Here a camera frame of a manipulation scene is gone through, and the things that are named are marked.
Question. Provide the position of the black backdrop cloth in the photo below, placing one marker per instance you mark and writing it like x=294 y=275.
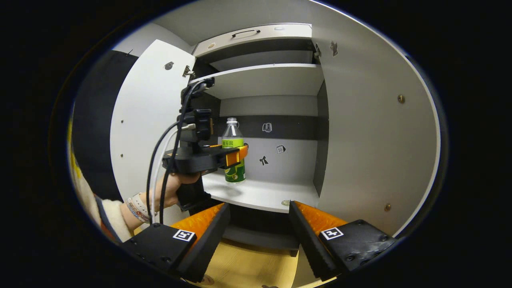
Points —
x=96 y=128

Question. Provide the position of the white cabinet shelf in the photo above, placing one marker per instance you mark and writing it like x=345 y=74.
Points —
x=268 y=80

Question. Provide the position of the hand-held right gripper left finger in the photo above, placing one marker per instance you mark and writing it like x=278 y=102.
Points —
x=210 y=244

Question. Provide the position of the white cabinet door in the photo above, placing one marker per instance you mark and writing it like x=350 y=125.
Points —
x=372 y=140
x=148 y=120

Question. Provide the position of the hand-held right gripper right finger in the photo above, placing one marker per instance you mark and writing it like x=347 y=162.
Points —
x=308 y=244

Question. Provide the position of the white and grey cabinet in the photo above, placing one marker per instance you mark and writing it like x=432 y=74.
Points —
x=280 y=164

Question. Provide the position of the clear bottle with green label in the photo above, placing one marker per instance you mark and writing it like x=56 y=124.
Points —
x=232 y=134

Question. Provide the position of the metal door hinge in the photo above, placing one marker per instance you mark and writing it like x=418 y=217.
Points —
x=317 y=50
x=188 y=72

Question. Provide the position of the white wristwatch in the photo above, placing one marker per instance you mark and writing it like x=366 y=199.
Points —
x=140 y=204

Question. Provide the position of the beige cabinet drawer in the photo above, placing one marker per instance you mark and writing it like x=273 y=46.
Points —
x=276 y=34

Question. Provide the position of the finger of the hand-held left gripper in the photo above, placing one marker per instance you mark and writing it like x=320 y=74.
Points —
x=234 y=156

